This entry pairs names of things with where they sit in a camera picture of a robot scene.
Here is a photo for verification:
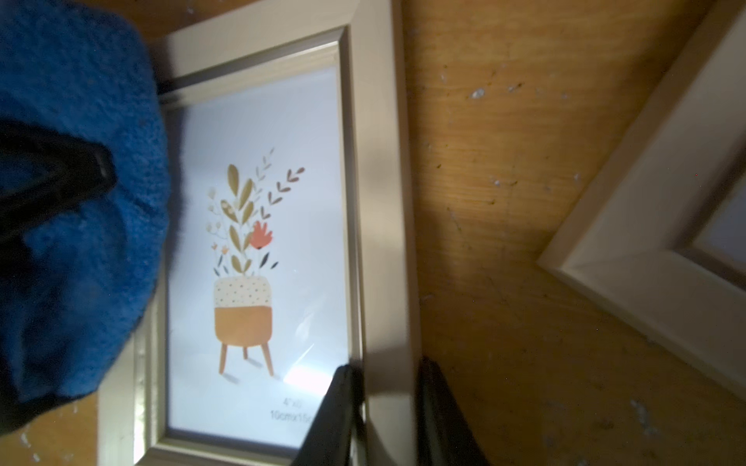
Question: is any cream picture frame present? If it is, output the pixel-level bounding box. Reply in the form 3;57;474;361
538;1;745;396
97;1;419;465

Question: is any blue microfiber cloth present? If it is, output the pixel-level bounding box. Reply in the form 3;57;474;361
1;1;171;433

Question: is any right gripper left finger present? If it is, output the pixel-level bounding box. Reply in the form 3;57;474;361
291;364;364;466

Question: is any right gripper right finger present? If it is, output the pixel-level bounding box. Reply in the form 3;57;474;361
418;357;490;466

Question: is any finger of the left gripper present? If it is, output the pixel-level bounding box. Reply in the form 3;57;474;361
1;120;117;243

